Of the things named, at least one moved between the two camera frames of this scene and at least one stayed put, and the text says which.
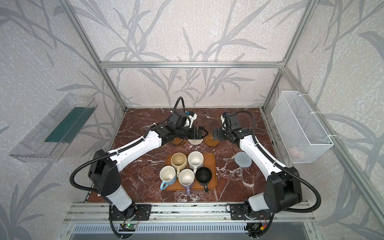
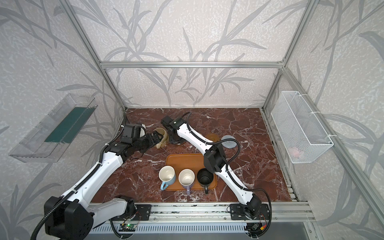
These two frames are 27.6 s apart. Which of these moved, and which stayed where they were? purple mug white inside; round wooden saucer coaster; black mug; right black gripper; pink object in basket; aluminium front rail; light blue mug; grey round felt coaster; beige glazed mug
Moved: right black gripper; grey round felt coaster; beige glazed mug
Stayed: black mug; light blue mug; purple mug white inside; pink object in basket; aluminium front rail; round wooden saucer coaster
